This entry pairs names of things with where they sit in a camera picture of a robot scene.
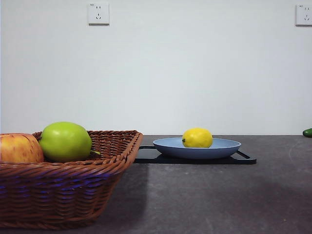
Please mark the brown wicker basket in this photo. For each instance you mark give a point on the brown wicker basket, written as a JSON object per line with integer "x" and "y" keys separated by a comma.
{"x": 61, "y": 190}

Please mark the green apple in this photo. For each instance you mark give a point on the green apple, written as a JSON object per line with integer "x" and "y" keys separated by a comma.
{"x": 64, "y": 141}

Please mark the black flat tray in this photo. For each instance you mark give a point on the black flat tray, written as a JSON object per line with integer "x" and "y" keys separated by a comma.
{"x": 151, "y": 157}

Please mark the blue round plate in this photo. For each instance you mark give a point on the blue round plate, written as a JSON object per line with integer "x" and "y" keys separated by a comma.
{"x": 195, "y": 152}

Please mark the dark green vegetable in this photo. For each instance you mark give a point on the dark green vegetable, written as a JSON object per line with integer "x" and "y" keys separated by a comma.
{"x": 308, "y": 132}

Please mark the yellow lemon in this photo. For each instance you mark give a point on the yellow lemon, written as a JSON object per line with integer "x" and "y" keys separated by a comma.
{"x": 198, "y": 137}

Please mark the red yellow apple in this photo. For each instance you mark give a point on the red yellow apple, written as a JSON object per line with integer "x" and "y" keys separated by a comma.
{"x": 18, "y": 148}

